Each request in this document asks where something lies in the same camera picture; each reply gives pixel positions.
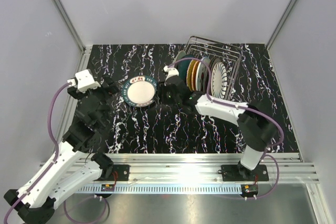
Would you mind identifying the teal square plate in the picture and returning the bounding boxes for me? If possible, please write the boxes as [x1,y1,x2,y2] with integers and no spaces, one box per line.
[177,59,192,83]

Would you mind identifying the yellow woven pattern plate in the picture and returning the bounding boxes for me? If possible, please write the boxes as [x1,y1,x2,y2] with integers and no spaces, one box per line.
[186,60,197,91]

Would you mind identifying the orange woven basket plate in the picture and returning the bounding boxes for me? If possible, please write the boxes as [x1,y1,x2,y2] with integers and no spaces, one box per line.
[191,61,200,91]

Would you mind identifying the white watermelon pattern plate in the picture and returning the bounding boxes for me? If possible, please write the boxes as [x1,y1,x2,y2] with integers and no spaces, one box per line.
[195,57,211,91]

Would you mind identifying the white green rimmed lettered plate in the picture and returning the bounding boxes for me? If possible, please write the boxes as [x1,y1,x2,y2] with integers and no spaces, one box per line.
[121,76,158,108]

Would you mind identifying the mint green flower plate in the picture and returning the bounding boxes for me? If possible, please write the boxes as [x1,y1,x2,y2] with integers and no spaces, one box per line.
[173,50,186,68]

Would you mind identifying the white blue striped plate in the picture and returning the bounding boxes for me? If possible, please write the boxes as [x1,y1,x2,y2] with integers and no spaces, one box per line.
[211,62,227,99]

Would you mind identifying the dark blue glazed plate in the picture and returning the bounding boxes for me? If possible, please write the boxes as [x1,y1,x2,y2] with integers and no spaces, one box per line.
[204,57,215,82]

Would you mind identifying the grey reindeer pattern plate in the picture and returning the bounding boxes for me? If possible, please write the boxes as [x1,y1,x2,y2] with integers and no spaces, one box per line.
[209,57,221,77]

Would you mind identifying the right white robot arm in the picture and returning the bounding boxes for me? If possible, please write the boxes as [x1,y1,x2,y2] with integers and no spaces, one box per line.
[158,76,277,180]

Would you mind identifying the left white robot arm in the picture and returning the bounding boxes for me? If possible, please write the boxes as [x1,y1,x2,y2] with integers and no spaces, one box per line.
[3,74,119,223]

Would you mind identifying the left small circuit board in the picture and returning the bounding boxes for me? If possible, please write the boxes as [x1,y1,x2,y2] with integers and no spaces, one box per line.
[101,184,115,191]

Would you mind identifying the small circuit board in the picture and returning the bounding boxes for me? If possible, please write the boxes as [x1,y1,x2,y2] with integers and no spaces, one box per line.
[101,184,115,191]
[242,184,259,195]

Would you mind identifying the right small circuit board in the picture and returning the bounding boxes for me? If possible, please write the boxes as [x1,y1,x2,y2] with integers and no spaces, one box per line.
[242,184,259,195]

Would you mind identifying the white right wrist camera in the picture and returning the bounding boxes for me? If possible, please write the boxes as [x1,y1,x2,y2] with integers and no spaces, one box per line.
[163,66,179,79]

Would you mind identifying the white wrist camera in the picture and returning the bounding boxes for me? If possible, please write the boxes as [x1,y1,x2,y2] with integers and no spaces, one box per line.
[67,69,101,93]
[163,66,179,79]

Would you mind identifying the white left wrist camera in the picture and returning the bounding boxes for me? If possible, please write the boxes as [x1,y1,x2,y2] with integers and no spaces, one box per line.
[67,69,101,93]

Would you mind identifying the metal wire dish rack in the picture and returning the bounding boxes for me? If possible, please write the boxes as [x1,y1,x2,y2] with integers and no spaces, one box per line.
[176,36,243,100]

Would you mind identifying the left aluminium frame post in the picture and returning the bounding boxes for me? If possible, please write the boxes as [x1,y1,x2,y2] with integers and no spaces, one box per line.
[38,0,92,63]

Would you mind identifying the aluminium frame post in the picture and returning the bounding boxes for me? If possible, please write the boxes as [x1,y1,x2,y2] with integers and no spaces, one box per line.
[266,0,299,51]
[38,0,92,63]

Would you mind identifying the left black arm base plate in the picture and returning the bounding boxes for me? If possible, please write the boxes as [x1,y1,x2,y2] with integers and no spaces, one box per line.
[109,164,130,182]

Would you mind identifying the aluminium mounting rail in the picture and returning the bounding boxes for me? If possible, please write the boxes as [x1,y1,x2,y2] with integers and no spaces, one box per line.
[35,153,320,183]

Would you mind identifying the white slotted cable duct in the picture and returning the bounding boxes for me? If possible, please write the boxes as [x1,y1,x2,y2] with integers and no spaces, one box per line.
[77,184,242,195]

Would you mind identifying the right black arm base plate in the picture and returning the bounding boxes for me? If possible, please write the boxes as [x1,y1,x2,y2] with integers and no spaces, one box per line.
[217,164,269,182]

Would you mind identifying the right aluminium frame post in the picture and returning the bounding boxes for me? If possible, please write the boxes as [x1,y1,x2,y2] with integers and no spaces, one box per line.
[266,0,299,51]

